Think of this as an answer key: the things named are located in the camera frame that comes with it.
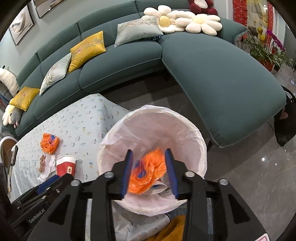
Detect framed wall picture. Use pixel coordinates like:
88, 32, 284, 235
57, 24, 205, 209
9, 5, 35, 45
33, 0, 65, 19

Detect small yellow embroidered cushion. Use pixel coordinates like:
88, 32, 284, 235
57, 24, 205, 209
9, 86, 40, 112

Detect red monkey plush toy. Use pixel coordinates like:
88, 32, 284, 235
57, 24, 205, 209
188, 0, 218, 15

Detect grey-blue embroidered cushion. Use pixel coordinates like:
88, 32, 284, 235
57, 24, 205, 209
39, 53, 72, 96
114, 17, 164, 48

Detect yellow cloth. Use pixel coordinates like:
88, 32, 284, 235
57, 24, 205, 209
151, 215, 186, 241

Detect floral light blue tablecloth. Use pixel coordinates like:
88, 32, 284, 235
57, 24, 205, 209
9, 93, 131, 197

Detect black comb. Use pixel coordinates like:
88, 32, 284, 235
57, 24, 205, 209
10, 146, 18, 165

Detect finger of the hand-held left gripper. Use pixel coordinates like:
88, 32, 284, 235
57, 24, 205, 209
10, 173, 74, 209

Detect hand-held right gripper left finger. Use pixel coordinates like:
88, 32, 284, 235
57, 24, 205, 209
28, 149, 134, 241

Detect red paper cup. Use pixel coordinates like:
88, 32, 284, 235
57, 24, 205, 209
56, 156, 77, 178

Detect green sectional sofa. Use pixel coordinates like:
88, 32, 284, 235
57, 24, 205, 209
1, 0, 287, 147

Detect large yellow embroidered cushion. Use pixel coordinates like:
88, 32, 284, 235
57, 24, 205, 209
68, 31, 107, 73

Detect black bag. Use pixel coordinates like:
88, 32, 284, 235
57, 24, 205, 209
274, 86, 296, 147

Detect white flower cushion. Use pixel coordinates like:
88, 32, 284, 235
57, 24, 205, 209
144, 6, 197, 33
176, 14, 223, 36
2, 104, 15, 127

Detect bin with white plastic liner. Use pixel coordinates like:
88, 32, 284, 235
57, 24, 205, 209
97, 105, 207, 217

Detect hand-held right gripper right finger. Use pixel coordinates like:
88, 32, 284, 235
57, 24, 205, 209
164, 148, 267, 241

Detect orange plastic bag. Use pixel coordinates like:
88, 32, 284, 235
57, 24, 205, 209
127, 148, 167, 194
40, 133, 60, 154

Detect red wall decoration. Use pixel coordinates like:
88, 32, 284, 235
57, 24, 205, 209
232, 0, 275, 29

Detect cream paper bowl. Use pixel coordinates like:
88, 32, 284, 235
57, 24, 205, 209
148, 181, 169, 195

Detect purple orchid plant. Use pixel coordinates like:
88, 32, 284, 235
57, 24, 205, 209
266, 29, 287, 52

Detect grey plush toy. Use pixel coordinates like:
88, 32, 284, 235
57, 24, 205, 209
9, 108, 23, 129

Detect white crumpled tissue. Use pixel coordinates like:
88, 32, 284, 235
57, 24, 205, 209
37, 154, 57, 182

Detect potted green plant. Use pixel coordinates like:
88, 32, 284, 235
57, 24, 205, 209
240, 25, 293, 72

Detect brown food scraps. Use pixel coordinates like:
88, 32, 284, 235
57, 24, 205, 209
38, 155, 48, 173

